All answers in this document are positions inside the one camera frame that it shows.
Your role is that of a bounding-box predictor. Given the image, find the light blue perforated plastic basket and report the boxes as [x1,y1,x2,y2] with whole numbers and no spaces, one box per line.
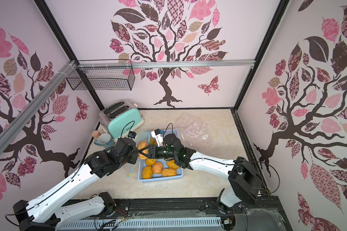
[137,129,184,183]

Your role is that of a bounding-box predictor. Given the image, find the aluminium rail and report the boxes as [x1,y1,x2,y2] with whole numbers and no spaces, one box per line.
[0,60,77,155]
[78,59,255,69]

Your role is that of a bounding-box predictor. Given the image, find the orange potato centre right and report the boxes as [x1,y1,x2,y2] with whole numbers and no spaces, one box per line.
[145,159,156,166]

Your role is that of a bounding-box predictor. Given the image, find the reddish potato lower centre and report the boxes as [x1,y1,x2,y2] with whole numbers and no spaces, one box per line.
[166,160,180,170]

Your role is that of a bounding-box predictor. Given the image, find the yellow-green potato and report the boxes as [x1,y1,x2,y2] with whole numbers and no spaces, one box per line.
[149,139,157,145]

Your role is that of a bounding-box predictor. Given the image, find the clear blue zipper bag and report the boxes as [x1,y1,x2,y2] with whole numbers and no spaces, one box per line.
[128,131,151,177]

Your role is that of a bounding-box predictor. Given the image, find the wrinkled orange potato top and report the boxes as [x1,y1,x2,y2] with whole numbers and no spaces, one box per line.
[137,141,148,160]

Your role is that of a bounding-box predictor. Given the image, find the aluminium rail left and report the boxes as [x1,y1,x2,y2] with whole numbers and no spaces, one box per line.
[0,60,77,155]

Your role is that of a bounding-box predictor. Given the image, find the orange potato lower right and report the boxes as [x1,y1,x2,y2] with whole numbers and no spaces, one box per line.
[141,166,153,180]

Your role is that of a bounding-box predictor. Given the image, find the white blue ceramic mug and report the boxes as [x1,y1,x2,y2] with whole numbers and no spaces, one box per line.
[94,133,114,148]

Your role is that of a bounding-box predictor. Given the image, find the mint green silver toaster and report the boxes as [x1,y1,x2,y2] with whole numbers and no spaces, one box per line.
[98,100,144,142]

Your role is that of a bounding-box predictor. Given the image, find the white slotted cable duct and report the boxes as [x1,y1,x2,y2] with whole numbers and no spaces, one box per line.
[60,217,223,231]

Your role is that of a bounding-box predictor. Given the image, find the clear pink zipper bag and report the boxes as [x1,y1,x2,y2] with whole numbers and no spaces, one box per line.
[173,113,215,153]

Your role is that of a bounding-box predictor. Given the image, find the aluminium rail back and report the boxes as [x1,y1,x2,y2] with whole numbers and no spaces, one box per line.
[78,59,255,69]

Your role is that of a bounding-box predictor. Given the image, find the black wire wall basket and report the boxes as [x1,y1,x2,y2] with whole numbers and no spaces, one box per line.
[67,59,135,91]

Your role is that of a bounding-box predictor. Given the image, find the small pink cup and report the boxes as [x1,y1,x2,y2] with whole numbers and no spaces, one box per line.
[92,131,101,140]

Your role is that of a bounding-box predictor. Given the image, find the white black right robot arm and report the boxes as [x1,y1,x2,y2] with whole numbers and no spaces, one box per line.
[137,134,263,213]

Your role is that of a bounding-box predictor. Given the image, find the black base frame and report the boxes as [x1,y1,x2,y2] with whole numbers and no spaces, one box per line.
[42,195,293,231]

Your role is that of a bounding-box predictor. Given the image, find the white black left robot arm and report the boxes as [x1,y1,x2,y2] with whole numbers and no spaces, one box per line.
[12,138,138,231]

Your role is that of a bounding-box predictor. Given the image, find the reddish orange potato right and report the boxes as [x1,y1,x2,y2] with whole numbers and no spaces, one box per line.
[152,162,163,174]

